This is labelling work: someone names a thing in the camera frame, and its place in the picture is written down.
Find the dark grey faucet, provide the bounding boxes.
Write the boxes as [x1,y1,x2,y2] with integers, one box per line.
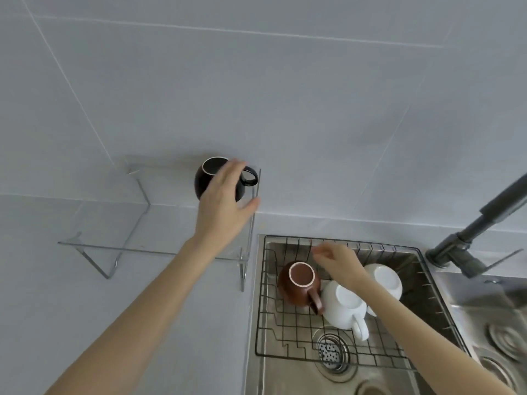
[425,173,527,280]

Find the person's left hand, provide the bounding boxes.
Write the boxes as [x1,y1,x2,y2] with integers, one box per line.
[193,158,261,255]

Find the person's right forearm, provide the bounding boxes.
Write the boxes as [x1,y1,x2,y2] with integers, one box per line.
[356,277,518,395]

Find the round steel basin drain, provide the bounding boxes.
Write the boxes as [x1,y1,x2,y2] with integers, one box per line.
[477,353,520,395]
[488,321,527,363]

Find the white ceramic cup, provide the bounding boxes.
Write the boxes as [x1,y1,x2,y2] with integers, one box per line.
[364,263,403,317]

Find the stainless steel sink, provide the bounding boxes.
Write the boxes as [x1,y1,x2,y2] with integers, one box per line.
[243,233,527,395]

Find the clear acrylic shelf stand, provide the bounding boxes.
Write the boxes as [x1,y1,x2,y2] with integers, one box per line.
[58,155,262,292]

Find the white mug with handle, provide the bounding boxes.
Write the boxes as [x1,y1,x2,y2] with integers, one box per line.
[321,280,370,342]

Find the perforated sink drain strainer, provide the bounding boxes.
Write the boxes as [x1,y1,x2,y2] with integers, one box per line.
[314,333,351,375]

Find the black wire dish rack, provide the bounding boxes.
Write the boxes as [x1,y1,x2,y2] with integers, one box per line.
[254,235,471,371]

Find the brown ceramic mug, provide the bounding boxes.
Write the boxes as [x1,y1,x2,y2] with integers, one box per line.
[277,261,326,317]

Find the person's left forearm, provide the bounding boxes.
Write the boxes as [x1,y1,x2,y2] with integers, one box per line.
[43,236,231,395]

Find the black round mug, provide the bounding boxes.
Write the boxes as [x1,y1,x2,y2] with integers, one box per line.
[194,156,259,203]

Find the person's right hand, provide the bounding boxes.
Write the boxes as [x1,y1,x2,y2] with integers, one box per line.
[312,242,374,292]

